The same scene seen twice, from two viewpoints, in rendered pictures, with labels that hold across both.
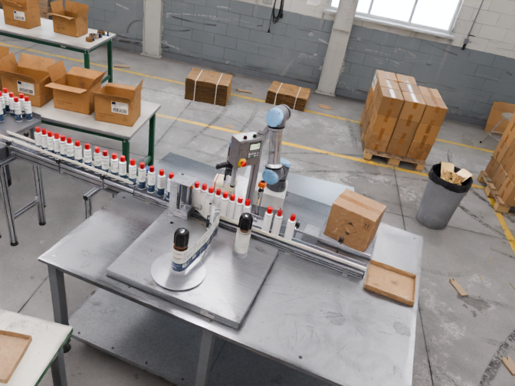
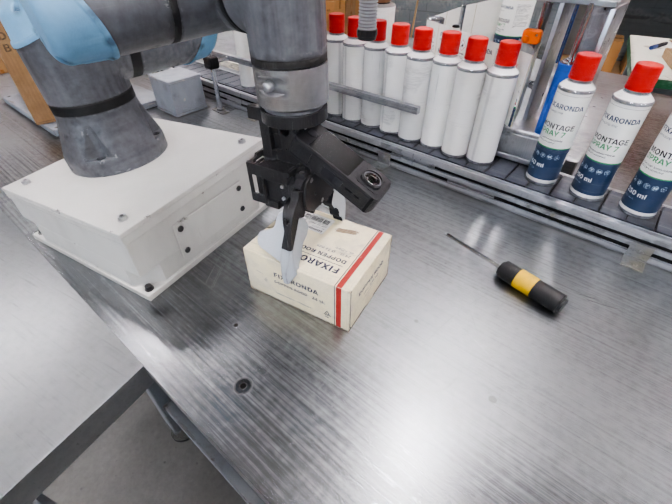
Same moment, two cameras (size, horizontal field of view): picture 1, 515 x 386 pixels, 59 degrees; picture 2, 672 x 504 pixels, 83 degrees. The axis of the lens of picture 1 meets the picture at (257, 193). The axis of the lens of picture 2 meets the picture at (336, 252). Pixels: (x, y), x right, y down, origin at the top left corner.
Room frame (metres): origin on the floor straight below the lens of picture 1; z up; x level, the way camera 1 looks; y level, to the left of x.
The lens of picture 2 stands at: (3.23, 0.45, 1.23)
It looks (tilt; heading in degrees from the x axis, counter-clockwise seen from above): 41 degrees down; 206
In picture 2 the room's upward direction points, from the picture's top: straight up
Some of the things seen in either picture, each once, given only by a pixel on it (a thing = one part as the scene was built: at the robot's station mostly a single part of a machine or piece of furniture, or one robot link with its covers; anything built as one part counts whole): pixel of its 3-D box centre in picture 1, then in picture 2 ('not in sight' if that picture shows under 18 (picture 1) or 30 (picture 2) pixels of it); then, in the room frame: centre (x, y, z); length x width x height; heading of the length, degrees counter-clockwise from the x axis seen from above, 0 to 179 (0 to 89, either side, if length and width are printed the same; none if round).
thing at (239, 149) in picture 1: (245, 149); not in sight; (2.51, 0.12, 1.38); 0.17 x 0.10 x 0.19; 131
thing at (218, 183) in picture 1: (224, 184); (319, 262); (2.88, 0.26, 0.87); 0.16 x 0.12 x 0.07; 86
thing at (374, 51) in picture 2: (231, 207); (374, 76); (2.43, 0.15, 0.98); 0.05 x 0.05 x 0.20
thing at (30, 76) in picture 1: (27, 80); not in sight; (3.81, 2.27, 0.97); 0.45 x 0.38 x 0.37; 179
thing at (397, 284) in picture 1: (391, 281); not in sight; (2.16, -0.93, 0.85); 0.30 x 0.26 x 0.04; 76
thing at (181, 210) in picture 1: (183, 195); (545, 82); (2.42, 0.47, 1.01); 0.14 x 0.13 x 0.26; 76
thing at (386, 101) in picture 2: (289, 227); (238, 60); (2.37, -0.25, 0.96); 1.07 x 0.01 x 0.01; 76
